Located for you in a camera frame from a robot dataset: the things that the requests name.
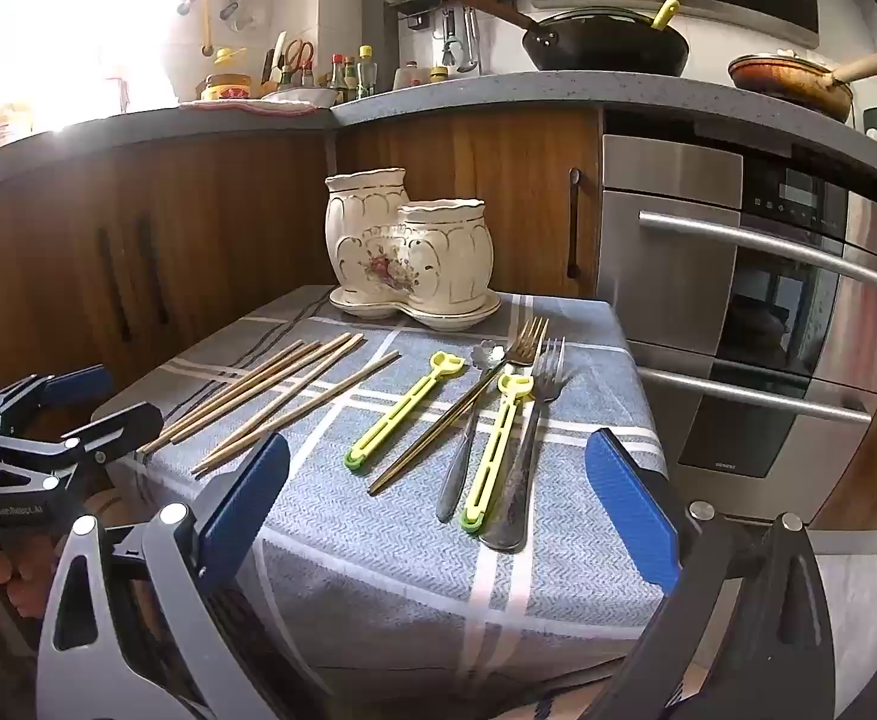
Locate silver fork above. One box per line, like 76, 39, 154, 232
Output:
479, 338, 566, 553

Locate wooden chopstick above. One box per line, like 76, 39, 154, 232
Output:
167, 333, 351, 444
137, 341, 318, 454
191, 349, 401, 478
168, 331, 365, 446
191, 333, 364, 478

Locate yellow green plastic tool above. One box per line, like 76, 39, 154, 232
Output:
459, 374, 534, 535
344, 351, 466, 472

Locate gold fork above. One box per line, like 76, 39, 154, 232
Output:
367, 316, 549, 496

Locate silver flower spoon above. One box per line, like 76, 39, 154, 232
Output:
436, 340, 505, 523

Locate person's left hand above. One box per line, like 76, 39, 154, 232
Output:
0, 535, 56, 619

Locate grey plaid table cloth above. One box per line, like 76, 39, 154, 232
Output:
113, 286, 665, 706

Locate stainless steel oven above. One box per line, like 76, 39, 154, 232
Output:
598, 135, 877, 522

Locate cream floral ceramic utensil holder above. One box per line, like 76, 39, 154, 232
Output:
325, 167, 500, 332

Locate yellow lidded jar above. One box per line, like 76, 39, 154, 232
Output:
199, 73, 251, 101

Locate white red-edged cloth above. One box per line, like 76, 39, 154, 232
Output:
180, 98, 320, 117

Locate white bowl on counter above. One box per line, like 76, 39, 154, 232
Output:
263, 86, 338, 109

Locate red-cap sauce bottle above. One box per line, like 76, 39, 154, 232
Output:
328, 54, 347, 99

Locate white jug red cap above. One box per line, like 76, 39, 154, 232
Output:
393, 60, 430, 91

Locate black cabinet door handle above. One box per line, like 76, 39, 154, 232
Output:
566, 167, 582, 280

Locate brown frying pan wooden handle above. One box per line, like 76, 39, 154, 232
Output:
728, 52, 877, 124

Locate black wok with brown handle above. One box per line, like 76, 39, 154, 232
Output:
445, 0, 689, 76

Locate yellow spatula handle in wok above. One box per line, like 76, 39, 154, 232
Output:
650, 0, 681, 31

